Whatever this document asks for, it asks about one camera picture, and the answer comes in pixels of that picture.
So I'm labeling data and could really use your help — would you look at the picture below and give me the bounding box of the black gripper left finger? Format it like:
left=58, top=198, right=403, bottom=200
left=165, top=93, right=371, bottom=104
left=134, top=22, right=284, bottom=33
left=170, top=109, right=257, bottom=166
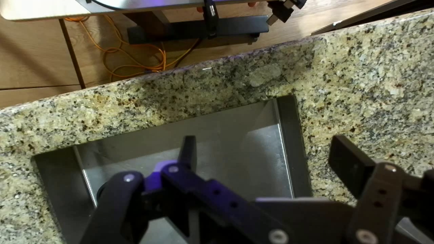
left=81, top=136, right=291, bottom=244

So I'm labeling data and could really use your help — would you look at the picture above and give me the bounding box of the orange cable on floor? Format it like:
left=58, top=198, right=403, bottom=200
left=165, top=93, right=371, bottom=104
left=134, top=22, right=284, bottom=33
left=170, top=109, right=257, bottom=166
left=64, top=13, right=203, bottom=83

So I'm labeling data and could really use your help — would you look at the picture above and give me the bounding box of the black metal stand base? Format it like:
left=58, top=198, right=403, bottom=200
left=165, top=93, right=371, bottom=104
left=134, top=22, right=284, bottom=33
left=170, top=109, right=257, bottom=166
left=128, top=0, right=307, bottom=44

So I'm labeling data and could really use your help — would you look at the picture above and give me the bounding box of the stainless steel sink basin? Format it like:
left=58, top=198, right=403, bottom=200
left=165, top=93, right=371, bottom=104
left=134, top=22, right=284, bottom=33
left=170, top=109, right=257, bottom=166
left=33, top=95, right=313, bottom=244

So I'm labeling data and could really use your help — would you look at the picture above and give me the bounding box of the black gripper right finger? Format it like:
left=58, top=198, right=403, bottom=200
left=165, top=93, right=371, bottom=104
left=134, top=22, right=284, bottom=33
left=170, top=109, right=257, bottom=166
left=329, top=136, right=434, bottom=244

